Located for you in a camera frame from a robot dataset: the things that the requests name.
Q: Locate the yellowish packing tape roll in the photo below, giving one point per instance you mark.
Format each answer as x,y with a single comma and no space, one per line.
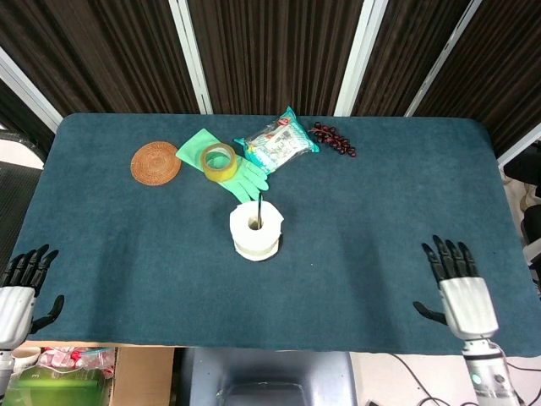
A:
219,162

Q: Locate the cardboard box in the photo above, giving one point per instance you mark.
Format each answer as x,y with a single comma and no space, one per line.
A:
141,374

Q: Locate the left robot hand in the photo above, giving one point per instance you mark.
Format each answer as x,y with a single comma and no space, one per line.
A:
12,304

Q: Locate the white cup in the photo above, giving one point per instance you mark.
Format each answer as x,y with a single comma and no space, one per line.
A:
25,357

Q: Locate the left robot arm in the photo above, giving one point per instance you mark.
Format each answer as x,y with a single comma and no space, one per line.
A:
4,372

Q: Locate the white toilet paper roll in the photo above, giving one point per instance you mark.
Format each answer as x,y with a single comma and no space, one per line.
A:
255,230

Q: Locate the dark red grape bunch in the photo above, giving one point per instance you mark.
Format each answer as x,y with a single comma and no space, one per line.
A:
336,139

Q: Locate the red white plastic bag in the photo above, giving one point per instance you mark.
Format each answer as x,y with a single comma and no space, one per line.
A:
72,357

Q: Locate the round woven rattan coaster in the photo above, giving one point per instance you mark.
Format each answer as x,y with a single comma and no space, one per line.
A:
156,162

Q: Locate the blue table cloth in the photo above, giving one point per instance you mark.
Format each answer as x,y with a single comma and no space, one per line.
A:
270,287

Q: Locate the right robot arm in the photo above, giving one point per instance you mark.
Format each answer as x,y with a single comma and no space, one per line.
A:
488,372

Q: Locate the green plastic container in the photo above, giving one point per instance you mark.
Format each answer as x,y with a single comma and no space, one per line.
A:
59,387

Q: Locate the teal clear snack packet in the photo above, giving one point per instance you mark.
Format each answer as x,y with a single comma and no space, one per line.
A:
277,144

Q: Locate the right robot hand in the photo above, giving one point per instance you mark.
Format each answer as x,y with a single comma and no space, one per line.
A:
465,304

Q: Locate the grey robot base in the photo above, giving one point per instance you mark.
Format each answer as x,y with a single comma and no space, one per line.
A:
266,378

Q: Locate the green rubber glove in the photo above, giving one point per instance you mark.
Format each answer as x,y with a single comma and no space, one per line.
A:
249,177

